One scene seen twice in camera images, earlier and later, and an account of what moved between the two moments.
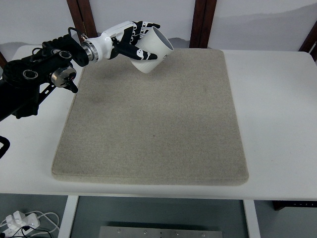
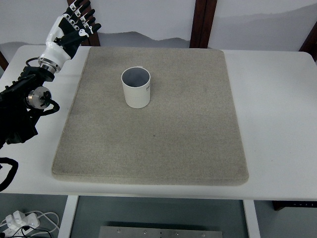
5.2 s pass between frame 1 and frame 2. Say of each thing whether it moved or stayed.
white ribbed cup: moved
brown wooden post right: stayed
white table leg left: stayed
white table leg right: stayed
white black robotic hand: moved
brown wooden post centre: stayed
